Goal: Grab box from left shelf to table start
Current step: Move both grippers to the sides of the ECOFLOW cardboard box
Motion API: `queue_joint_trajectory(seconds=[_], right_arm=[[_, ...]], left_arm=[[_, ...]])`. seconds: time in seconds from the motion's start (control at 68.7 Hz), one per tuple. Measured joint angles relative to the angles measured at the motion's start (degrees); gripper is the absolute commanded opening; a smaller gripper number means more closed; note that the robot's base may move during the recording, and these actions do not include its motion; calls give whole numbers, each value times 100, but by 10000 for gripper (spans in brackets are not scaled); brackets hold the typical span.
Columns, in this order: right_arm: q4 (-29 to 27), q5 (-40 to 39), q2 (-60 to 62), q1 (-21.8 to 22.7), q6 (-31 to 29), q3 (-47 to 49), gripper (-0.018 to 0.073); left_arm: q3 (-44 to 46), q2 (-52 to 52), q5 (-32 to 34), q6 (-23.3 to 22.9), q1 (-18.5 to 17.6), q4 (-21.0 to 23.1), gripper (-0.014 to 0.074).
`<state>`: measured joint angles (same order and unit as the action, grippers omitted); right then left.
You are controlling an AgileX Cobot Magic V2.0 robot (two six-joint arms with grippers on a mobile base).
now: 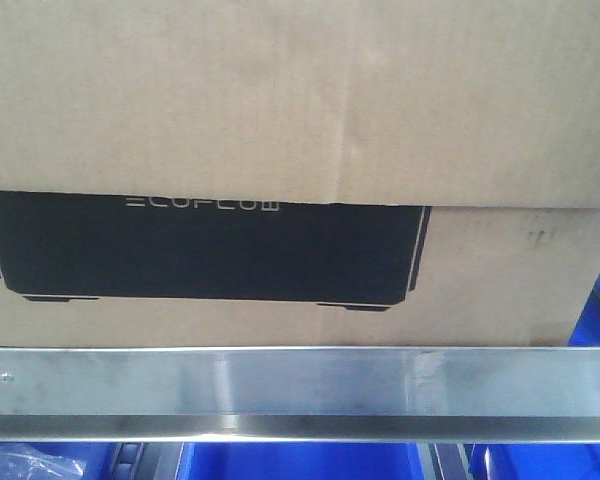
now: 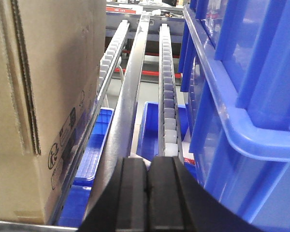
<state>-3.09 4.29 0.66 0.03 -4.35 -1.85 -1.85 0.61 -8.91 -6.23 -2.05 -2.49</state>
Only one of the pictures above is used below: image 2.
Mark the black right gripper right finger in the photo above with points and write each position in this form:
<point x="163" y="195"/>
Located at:
<point x="177" y="203"/>

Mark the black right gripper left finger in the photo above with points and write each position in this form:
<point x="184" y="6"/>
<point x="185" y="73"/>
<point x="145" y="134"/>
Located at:
<point x="122" y="207"/>

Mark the brown cardboard box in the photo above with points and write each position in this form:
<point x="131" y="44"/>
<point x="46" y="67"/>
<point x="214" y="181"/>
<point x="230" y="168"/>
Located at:
<point x="50" y="52"/>

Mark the blue bin lower left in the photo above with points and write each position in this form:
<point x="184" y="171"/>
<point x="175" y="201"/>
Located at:
<point x="74" y="207"/>

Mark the blue bin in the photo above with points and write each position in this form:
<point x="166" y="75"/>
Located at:
<point x="148" y="134"/>
<point x="74" y="207"/>

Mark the right white roller track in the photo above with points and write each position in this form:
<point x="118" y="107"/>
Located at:
<point x="169" y="131"/>

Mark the white roller track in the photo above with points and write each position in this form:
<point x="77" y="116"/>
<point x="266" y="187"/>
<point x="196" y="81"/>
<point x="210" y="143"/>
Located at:
<point x="169" y="131"/>
<point x="104" y="79"/>

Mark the blue bin lower middle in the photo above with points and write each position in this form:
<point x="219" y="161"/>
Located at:
<point x="148" y="134"/>

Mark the left white roller track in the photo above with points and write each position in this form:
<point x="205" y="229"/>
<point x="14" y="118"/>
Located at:
<point x="104" y="79"/>

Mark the large blue plastic crate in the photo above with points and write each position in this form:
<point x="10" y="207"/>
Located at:
<point x="235" y="65"/>

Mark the silver metal guide rail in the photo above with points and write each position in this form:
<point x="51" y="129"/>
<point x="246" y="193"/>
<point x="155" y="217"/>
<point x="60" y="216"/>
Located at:
<point x="119" y="139"/>

